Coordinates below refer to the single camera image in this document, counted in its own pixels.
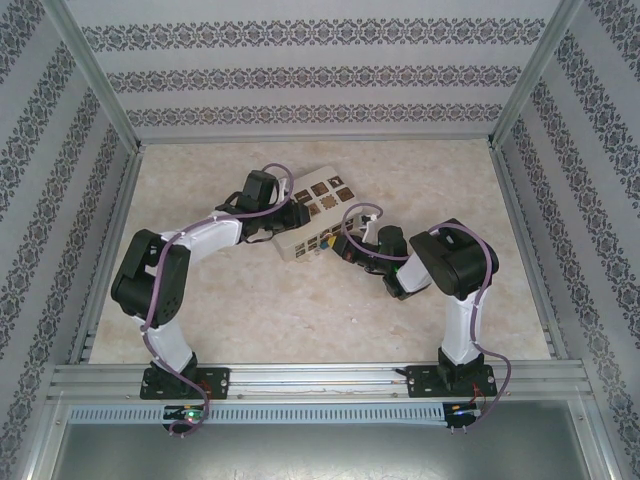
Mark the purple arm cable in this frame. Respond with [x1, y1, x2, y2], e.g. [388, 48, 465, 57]
[140, 162, 296, 436]
[341, 202, 512, 431]

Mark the grey sheet metal tray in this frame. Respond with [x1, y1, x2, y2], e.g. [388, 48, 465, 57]
[29, 399, 621, 480]

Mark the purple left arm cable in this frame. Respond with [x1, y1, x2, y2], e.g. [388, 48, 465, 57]
[140, 162, 296, 436]

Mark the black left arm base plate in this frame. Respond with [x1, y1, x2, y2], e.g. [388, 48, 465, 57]
[139, 367, 232, 401]

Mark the aluminium frame cross beam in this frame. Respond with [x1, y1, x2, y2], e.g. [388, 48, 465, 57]
[135, 132, 496, 146]

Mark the circuit board with green light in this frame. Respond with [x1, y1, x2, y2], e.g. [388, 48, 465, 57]
[162, 405, 207, 422]

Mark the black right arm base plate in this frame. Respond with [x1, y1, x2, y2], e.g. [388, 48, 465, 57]
[402, 364, 499, 400]

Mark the aluminium table side rail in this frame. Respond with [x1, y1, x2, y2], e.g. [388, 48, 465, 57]
[67, 144, 146, 366]
[488, 142, 571, 362]

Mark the white box with brown pictures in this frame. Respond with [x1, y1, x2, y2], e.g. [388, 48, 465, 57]
[272, 165, 369, 264]

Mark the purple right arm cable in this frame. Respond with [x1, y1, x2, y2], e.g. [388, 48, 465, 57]
[341, 202, 512, 431]

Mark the grey slotted cable duct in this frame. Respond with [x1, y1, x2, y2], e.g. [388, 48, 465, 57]
[67, 402, 447, 427]

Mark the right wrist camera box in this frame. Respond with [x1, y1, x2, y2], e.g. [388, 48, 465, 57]
[357, 212, 385, 242]

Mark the aluminium mounting rail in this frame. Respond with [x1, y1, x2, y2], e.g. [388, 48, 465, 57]
[47, 363, 594, 401]

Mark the aluminium frame post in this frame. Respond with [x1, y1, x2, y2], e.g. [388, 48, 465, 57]
[42, 0, 146, 154]
[488, 0, 587, 149]

